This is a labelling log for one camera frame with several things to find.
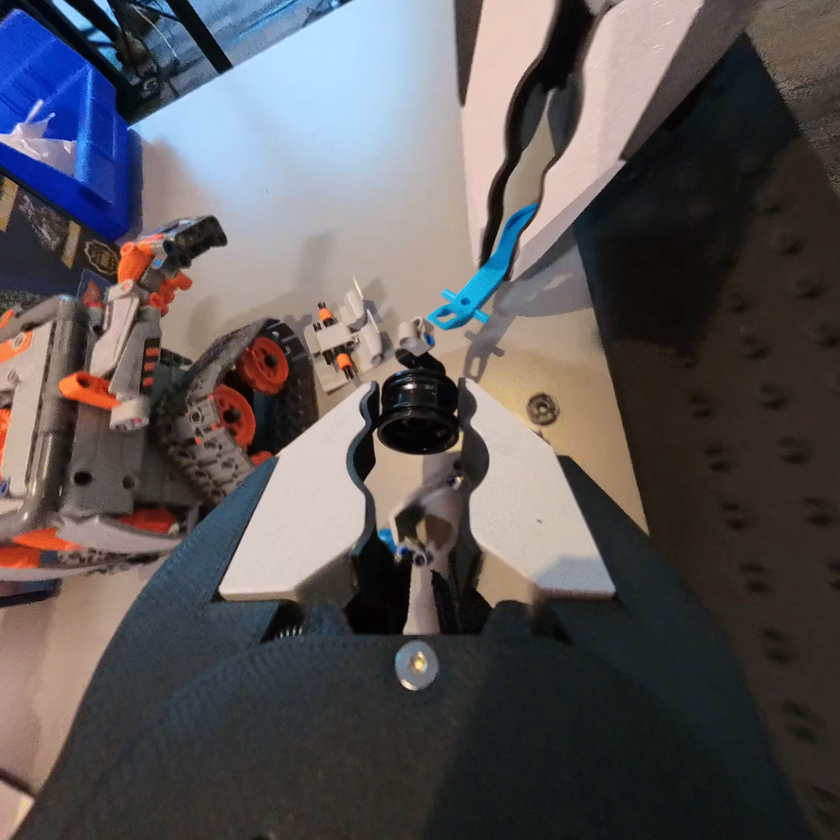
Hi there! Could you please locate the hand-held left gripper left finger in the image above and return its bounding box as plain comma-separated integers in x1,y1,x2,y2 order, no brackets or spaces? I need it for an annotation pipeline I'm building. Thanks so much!
217,384,382,605

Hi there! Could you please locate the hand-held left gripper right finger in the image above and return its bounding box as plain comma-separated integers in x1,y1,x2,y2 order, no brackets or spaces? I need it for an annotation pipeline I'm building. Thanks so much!
457,378,618,607

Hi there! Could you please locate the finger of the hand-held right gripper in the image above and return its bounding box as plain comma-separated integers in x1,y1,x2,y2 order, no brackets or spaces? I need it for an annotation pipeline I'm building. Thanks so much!
462,0,578,270
506,0,762,283

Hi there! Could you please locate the grey curved panel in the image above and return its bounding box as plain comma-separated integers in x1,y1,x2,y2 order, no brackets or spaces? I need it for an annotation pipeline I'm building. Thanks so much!
388,466,467,565

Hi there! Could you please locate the small black wheel assembly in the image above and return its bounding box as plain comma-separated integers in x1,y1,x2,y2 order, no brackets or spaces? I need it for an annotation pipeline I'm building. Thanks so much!
374,368,460,456

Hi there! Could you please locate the blue plastic separator tool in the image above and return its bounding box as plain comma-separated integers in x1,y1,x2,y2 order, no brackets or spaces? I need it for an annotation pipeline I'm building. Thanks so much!
427,204,542,332

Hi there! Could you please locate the small white blue connector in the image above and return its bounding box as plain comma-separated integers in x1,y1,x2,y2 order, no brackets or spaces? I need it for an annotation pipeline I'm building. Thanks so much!
394,313,437,368

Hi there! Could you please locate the small grey orange connector assembly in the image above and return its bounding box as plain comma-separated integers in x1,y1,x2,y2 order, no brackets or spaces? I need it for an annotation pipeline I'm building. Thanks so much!
305,276,391,395

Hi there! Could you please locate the black perforated board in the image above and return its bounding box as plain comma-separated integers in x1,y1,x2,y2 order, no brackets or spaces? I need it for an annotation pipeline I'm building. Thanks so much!
578,33,840,815

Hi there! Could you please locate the grey orange tracked toy robot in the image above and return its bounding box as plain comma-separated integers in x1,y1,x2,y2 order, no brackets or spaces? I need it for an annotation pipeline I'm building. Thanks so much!
0,214,316,585

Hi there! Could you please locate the blue cardboard box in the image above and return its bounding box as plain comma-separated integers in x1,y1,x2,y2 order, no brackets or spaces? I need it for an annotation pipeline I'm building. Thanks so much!
0,178,126,316

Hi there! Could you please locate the blue plastic bin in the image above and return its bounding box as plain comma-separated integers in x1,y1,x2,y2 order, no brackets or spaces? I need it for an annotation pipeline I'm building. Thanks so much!
0,11,143,244

